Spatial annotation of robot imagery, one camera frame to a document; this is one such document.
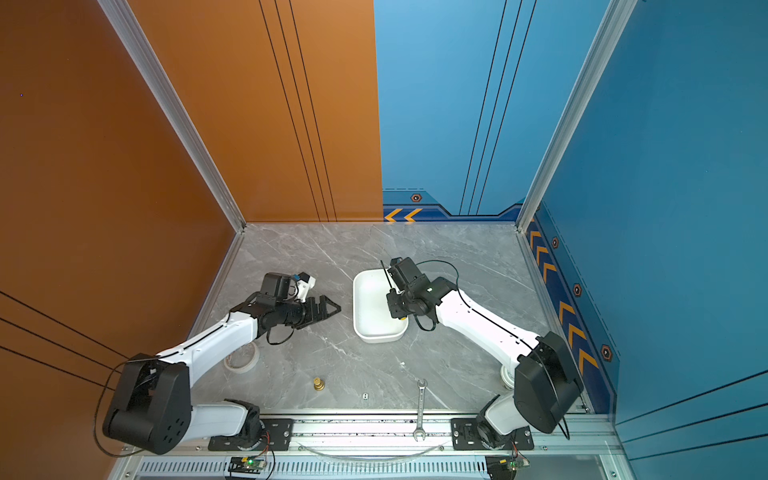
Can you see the aluminium corner post left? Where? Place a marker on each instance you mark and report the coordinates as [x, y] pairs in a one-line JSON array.
[[129, 31]]

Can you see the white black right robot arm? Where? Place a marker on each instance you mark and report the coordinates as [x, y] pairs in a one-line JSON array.
[[546, 382]]

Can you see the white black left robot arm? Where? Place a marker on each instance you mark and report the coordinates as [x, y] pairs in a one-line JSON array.
[[151, 408]]

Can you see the black mounting plate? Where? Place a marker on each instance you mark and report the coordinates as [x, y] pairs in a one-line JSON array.
[[468, 434], [273, 434]]

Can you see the right circuit board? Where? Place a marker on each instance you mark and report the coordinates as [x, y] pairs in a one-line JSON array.
[[505, 467]]

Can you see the white tape roll left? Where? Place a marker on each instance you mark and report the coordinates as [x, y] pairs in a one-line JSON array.
[[243, 359]]

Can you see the white plastic bin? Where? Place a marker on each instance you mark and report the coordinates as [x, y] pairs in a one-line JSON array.
[[372, 321]]

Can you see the white tape roll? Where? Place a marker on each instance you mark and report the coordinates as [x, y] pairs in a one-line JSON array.
[[243, 359], [507, 378]]

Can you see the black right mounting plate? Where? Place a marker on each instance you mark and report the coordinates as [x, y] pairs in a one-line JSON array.
[[468, 434]]

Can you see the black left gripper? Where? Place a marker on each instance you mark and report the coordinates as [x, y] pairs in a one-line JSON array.
[[315, 315]]

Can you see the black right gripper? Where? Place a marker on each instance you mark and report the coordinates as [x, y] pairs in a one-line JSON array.
[[395, 311]]

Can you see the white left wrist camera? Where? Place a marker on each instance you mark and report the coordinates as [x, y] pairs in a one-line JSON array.
[[304, 282]]

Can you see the left green circuit board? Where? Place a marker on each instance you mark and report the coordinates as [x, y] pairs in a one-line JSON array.
[[246, 467]]

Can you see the aluminium corner post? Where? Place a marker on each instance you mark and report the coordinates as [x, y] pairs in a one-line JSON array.
[[610, 30], [129, 31]]

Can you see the aluminium corner post right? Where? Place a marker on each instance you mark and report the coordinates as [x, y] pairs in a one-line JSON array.
[[610, 30]]

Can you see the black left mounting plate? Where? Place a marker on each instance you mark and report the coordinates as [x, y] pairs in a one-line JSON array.
[[273, 434]]

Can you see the silver open-end wrench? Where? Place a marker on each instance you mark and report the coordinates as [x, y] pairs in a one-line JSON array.
[[419, 433]]

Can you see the white tape roll right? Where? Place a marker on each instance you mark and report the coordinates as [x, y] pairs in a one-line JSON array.
[[507, 378]]

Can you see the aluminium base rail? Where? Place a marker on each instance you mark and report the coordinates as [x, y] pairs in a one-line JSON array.
[[380, 445]]

